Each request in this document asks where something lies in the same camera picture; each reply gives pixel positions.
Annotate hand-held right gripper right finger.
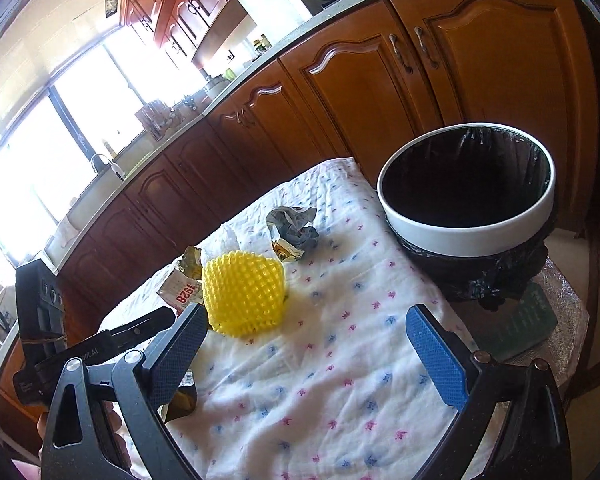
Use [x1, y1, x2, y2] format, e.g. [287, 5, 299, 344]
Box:
[405, 304, 573, 480]

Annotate silver snack wrapper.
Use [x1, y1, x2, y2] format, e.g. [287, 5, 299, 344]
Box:
[266, 206, 321, 263]

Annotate metal cabinet door handle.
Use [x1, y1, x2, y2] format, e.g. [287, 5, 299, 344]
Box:
[414, 26, 441, 69]
[389, 33, 414, 74]

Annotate silver textured stool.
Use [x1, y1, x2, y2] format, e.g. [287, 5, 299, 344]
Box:
[455, 259, 591, 406]

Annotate white foam fruit net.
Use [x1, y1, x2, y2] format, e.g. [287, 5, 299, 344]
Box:
[200, 222, 253, 261]

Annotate white trash bin black liner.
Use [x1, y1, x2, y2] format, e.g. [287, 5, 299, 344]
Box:
[377, 122, 558, 311]

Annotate gold wrapper with red label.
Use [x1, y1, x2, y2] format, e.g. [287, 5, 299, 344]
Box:
[157, 245, 206, 318]

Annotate kitchen window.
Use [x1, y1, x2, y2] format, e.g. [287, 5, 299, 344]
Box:
[0, 25, 211, 271]

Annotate white printed table cloth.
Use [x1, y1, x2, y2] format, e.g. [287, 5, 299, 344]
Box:
[97, 156, 486, 480]

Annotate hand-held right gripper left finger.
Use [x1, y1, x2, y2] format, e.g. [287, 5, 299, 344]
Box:
[40, 302, 211, 480]

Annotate dark brown snack wrapper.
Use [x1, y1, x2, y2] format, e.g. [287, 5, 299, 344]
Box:
[164, 370, 199, 423]

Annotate green ribbed plastic tray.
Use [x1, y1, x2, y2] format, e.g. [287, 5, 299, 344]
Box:
[475, 282, 558, 361]

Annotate person's left hand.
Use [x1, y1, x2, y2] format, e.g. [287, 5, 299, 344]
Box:
[100, 400, 132, 468]

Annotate yellow foam fruit net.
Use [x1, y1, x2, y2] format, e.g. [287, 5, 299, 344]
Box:
[201, 250, 287, 337]

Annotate metal sink faucet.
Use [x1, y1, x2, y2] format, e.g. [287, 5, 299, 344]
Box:
[90, 152, 127, 182]

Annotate wooden wall cabinet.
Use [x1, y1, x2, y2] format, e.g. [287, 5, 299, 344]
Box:
[120, 0, 246, 67]

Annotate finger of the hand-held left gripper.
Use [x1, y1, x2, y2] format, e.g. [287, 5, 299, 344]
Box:
[99, 306, 176, 352]

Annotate dish rack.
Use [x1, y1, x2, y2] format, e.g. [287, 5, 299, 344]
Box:
[135, 100, 181, 139]

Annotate wooden kitchen base cabinets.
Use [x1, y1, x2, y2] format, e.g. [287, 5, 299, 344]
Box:
[0, 0, 600, 431]

